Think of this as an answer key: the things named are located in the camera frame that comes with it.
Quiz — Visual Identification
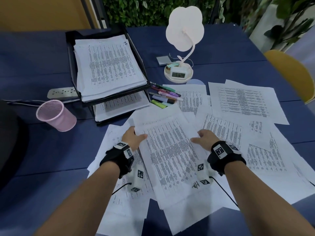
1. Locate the bunch of coloured markers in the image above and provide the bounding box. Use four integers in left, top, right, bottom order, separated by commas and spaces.
149, 82, 184, 109

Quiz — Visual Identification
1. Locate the black right camera cable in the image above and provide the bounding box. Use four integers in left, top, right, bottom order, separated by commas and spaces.
209, 176, 239, 208

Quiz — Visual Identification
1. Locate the white power strip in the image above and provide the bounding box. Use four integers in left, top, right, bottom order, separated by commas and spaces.
47, 87, 79, 100

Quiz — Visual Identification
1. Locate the person's left hand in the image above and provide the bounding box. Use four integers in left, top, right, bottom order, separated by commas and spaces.
121, 126, 148, 151

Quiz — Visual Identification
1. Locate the black mesh tiered tray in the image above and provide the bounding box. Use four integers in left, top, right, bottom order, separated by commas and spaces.
65, 27, 152, 126

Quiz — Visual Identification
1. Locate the pile of printed papers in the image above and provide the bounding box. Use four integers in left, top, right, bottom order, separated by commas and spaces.
87, 79, 315, 236

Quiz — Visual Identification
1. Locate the white flower-shaped desk lamp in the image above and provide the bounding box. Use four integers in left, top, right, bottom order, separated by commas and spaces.
164, 6, 205, 84

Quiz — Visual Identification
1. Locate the power strip cable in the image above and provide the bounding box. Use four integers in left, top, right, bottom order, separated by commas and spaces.
0, 98, 49, 107

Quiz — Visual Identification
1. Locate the green plant wall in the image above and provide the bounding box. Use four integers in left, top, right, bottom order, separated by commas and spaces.
102, 0, 246, 27

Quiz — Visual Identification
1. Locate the printed paper sheet bundle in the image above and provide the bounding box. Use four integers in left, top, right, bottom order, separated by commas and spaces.
73, 34, 148, 103
94, 91, 151, 122
133, 111, 213, 210
80, 81, 149, 103

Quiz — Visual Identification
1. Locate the dark green potted plant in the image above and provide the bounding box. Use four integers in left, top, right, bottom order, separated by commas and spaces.
263, 0, 315, 51

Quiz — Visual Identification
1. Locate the person's right forearm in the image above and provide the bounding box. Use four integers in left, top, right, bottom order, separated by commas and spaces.
224, 161, 315, 236

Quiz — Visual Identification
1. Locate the black wristband with markers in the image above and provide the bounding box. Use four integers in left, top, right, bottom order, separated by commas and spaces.
207, 141, 247, 177
99, 142, 135, 180

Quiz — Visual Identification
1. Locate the small grey square card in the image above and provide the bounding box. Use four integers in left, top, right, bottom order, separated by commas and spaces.
156, 55, 173, 66

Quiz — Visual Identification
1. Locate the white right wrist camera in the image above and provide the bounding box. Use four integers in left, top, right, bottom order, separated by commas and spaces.
196, 162, 213, 186

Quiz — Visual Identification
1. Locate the black right wristband with markers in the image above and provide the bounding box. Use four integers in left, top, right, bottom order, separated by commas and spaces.
207, 141, 247, 177

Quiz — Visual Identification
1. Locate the black camera cable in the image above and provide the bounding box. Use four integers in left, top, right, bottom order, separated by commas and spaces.
209, 176, 239, 208
112, 182, 132, 196

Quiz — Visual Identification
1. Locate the black left wristband with markers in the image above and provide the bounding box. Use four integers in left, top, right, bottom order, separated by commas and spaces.
99, 142, 135, 180

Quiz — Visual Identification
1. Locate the person's left forearm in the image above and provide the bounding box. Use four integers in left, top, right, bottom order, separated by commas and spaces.
34, 161, 121, 236

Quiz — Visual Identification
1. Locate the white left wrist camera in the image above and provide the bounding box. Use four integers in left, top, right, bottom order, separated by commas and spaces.
130, 167, 145, 193

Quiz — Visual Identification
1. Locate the pink mesh cup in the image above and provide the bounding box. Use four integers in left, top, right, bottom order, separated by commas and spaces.
36, 99, 77, 132

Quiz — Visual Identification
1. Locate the person's right hand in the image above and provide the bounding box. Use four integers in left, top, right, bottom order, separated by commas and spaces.
190, 129, 221, 153

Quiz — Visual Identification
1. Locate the large black chair back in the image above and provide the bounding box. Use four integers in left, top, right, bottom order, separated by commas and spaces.
0, 100, 30, 187

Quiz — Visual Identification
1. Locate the dark metal door frame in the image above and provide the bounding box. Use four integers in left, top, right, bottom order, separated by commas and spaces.
80, 0, 110, 29

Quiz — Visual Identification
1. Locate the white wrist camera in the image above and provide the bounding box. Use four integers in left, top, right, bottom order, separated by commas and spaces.
196, 162, 213, 186
130, 167, 145, 193

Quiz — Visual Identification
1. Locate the black left camera cable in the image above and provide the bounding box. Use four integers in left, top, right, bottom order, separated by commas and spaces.
112, 182, 132, 196

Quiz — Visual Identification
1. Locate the white column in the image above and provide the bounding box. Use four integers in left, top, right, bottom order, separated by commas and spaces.
248, 2, 315, 53

